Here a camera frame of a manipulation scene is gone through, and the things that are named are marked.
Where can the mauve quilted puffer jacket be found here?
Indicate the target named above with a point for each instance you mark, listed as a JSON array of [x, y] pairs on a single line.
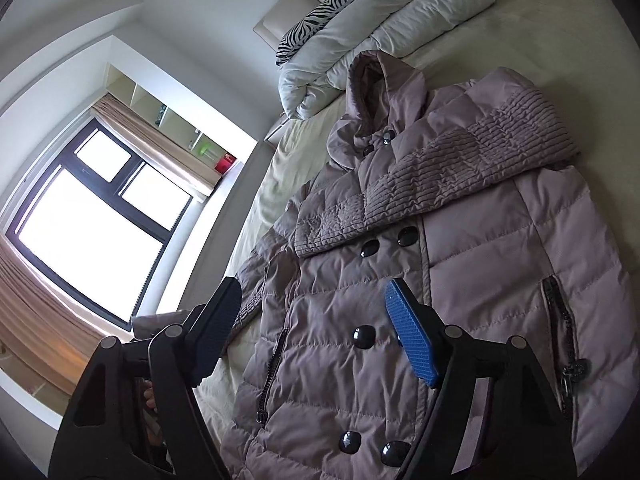
[[350, 285]]

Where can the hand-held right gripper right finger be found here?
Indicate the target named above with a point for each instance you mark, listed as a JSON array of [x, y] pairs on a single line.
[[410, 335]]

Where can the black framed window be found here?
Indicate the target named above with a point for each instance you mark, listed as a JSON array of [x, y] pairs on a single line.
[[90, 240]]

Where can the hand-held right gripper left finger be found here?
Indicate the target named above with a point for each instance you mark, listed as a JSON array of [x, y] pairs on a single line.
[[217, 330]]

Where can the white built-in wall shelf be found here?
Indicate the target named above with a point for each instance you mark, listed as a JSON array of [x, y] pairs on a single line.
[[145, 100]]

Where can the zebra print pillow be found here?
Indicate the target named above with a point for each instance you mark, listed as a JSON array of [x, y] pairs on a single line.
[[320, 15]]

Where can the red box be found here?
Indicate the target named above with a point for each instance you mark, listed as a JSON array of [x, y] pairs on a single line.
[[224, 162]]

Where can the person's left hand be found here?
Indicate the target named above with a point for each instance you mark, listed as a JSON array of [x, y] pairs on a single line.
[[148, 395]]

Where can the bed with beige sheet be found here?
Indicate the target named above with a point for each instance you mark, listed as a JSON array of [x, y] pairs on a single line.
[[550, 35]]

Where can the green items on shelf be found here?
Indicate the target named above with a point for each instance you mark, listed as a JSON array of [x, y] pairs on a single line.
[[161, 115]]

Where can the beige curtain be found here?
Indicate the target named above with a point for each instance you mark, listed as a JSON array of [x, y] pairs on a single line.
[[40, 320], [150, 145]]

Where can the folded white duvet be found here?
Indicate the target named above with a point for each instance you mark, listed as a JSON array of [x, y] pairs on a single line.
[[400, 20]]

